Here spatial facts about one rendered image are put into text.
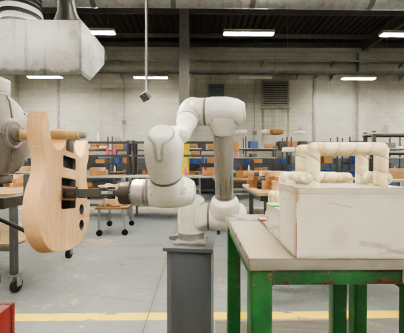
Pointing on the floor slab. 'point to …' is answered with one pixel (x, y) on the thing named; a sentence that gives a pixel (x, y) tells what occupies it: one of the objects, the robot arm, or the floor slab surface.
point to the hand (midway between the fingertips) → (70, 193)
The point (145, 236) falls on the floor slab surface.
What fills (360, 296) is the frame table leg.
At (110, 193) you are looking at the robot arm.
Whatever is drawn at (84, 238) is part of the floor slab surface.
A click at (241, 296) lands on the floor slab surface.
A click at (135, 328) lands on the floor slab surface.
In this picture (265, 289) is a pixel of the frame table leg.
